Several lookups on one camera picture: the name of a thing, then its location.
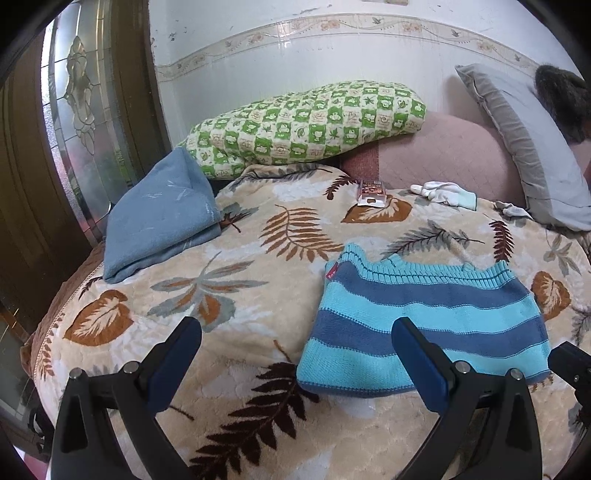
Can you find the green checked pillow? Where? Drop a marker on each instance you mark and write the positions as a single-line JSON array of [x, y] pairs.
[[304, 124]]

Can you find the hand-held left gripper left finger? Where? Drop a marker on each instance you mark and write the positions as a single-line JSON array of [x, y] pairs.
[[178, 364]]

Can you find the folded blue towel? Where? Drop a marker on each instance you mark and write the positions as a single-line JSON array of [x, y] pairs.
[[157, 217]]

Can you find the leaf print blanket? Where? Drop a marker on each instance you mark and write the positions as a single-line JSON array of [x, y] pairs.
[[231, 258]]

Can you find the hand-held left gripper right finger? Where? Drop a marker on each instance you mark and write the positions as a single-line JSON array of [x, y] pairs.
[[422, 369]]

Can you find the wooden door with glass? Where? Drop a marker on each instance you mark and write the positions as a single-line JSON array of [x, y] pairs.
[[27, 184]]

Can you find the pink cushion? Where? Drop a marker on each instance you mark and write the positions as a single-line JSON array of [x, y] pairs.
[[438, 152]]

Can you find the grey pillow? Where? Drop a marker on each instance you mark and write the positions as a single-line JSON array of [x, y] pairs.
[[521, 134]]

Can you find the dark furry garment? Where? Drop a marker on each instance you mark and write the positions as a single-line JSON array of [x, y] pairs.
[[568, 101]]

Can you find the small grey sock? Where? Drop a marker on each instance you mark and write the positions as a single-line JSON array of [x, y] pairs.
[[515, 211]]

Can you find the white sock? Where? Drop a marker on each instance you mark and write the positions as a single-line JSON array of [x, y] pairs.
[[443, 194]]

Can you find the small printed packet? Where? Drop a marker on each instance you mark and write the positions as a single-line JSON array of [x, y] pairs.
[[371, 194]]

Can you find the blue striped knit sweater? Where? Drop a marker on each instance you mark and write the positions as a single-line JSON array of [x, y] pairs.
[[415, 295]]

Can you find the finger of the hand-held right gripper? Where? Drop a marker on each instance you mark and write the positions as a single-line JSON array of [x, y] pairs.
[[572, 364]]

